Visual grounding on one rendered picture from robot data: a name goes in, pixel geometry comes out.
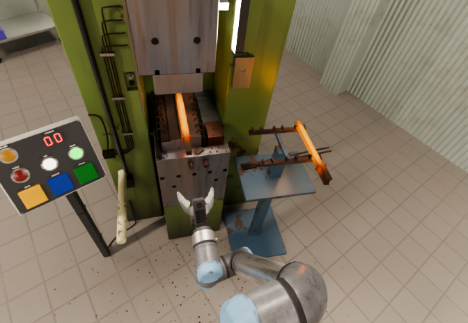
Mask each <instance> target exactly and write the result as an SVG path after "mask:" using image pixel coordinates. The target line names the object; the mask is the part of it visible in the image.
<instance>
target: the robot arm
mask: <svg viewBox="0 0 468 323"><path fill-rule="evenodd" d="M177 197H178V200H179V202H180V204H181V206H182V209H183V211H184V212H185V213H186V214H188V215H190V219H191V225H192V224H194V225H192V226H196V229H195V230H194V231H193V235H192V246H193V250H194V259H195V264H196V273H195V279H196V282H197V284H198V286H199V287H201V288H203V289H206V290H208V289H211V288H213V287H214V286H215V285H216V284H217V283H219V282H221V281H224V280H226V279H228V278H231V277H233V276H236V275H239V276H242V277H244V278H246V279H247V280H249V281H251V282H252V283H254V284H256V285H258V287H255V288H254V289H251V290H249V291H247V292H244V293H242V294H237V295H235V296H234V297H233V298H232V299H229V300H228V301H226V302H225V303H224V304H223V305H222V307H221V310H220V323H319V322H320V321H321V319H322V318H323V315H324V314H325V311H326V308H327V300H328V295H327V287H326V285H325V282H324V280H323V278H322V276H321V275H320V274H319V272H318V271H317V270H316V269H315V268H314V267H312V266H311V265H308V264H306V263H303V262H298V261H294V262H289V263H287V264H283V263H281V262H277V261H274V260H270V259H267V258H263V257H260V256H257V255H254V254H253V253H252V252H251V250H250V249H249V248H248V247H241V248H239V249H237V250H235V251H231V252H230V253H227V254H224V255H221V256H219V252H218V248H217V242H216V241H217V238H215V232H214V231H213V230H211V227H209V226H206V225H207V224H208V220H209V215H208V214H209V212H210V210H211V209H212V207H213V203H214V189H213V187H211V188H210V192H209V193H208V197H206V198H205V199H204V197H200V198H194V199H192V204H193V205H192V206H191V207H190V202H189V201H188V200H185V198H184V196H182V195H181V193H180V192H177Z"/></svg>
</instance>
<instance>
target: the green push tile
mask: <svg viewBox="0 0 468 323"><path fill-rule="evenodd" d="M73 170H74V172H75V174H76V176H77V178H78V180H79V181H80V183H81V184H84V183H87V182H89V181H91V180H94V179H95V178H98V177H99V175H98V173H97V171H96V170H95V167H94V165H93V162H89V163H87V164H84V165H82V166H79V167H77V168H74V169H73Z"/></svg>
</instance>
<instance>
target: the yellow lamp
mask: <svg viewBox="0 0 468 323"><path fill-rule="evenodd" d="M0 157H1V159H2V160H3V161H5V162H11V161H13V160H14V159H15V158H16V154H15V152H13V151H12V150H4V151H3V152H2V153H1V155H0Z"/></svg>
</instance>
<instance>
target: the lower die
mask: <svg viewBox="0 0 468 323"><path fill-rule="evenodd" d="M160 96H161V99H160V100H161V102H162V104H160V101H157V105H161V106H162V110H161V107H157V109H158V110H160V111H162V113H163V116H162V114H161V112H158V116H162V117H163V119H164V121H162V118H159V122H163V123H164V127H163V126H162V124H161V123H160V124H159V128H163V129H164V131H165V133H164V132H163V130H162V129H160V137H161V144H162V151H167V150H179V149H178V148H180V149H181V148H182V149H185V143H183V142H182V129H181V124H180V116H179V112H178V105H177V100H176V94H175V93H174V94H163V95H160ZM191 96H192V93H182V100H183V104H184V108H185V115H186V119H187V125H188V129H189V135H191V136H192V141H191V145H192V148H197V147H200V146H201V132H200V131H198V133H196V131H197V130H198V129H200V128H199V125H197V126H196V127H195V124H197V123H198V119H196V120H195V121H194V119H195V118H197V116H196V113H195V114H194V115H192V114H193V112H196V110H195V108H193V109H192V110H191V108H192V107H194V103H192V105H190V102H192V101H193V98H192V97H191ZM189 97H191V98H190V100H189ZM157 100H159V96H157Z"/></svg>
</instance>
